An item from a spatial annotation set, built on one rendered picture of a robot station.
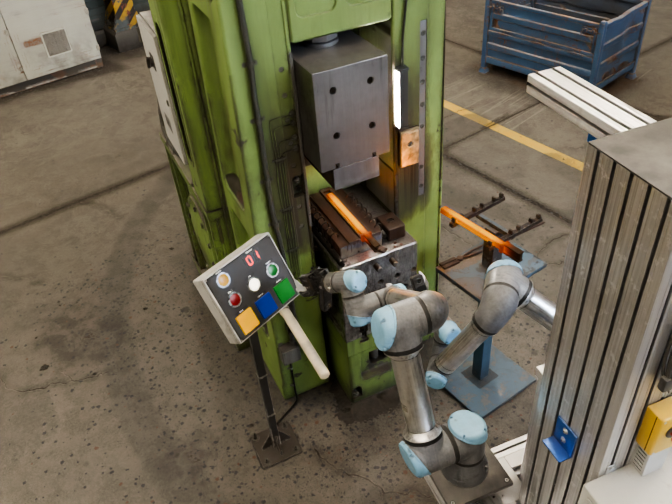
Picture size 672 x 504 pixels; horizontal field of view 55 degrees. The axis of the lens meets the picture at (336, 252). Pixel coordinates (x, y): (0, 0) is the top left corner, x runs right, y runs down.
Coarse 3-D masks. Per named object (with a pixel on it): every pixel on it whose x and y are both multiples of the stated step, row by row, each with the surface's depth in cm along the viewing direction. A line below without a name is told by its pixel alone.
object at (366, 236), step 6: (330, 198) 299; (336, 198) 298; (336, 204) 295; (342, 204) 294; (342, 210) 291; (348, 210) 290; (348, 216) 287; (354, 222) 283; (360, 228) 279; (366, 234) 275; (366, 240) 276; (372, 240) 272; (372, 246) 272; (378, 246) 269
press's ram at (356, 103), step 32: (352, 32) 251; (320, 64) 230; (352, 64) 229; (384, 64) 234; (320, 96) 230; (352, 96) 236; (384, 96) 242; (320, 128) 237; (352, 128) 244; (384, 128) 250; (320, 160) 245; (352, 160) 252
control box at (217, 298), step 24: (264, 240) 248; (216, 264) 242; (240, 264) 240; (264, 264) 247; (216, 288) 233; (240, 288) 240; (264, 288) 246; (216, 312) 237; (240, 312) 239; (240, 336) 238
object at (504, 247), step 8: (448, 208) 281; (448, 216) 280; (456, 216) 276; (464, 224) 273; (472, 224) 271; (472, 232) 271; (480, 232) 267; (488, 232) 266; (488, 240) 264; (496, 240) 262; (504, 248) 260; (512, 248) 256; (512, 256) 258; (520, 256) 254
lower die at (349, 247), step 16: (320, 192) 305; (336, 192) 305; (320, 208) 296; (336, 208) 294; (352, 208) 294; (320, 224) 289; (336, 224) 286; (368, 224) 284; (336, 240) 279; (352, 240) 276
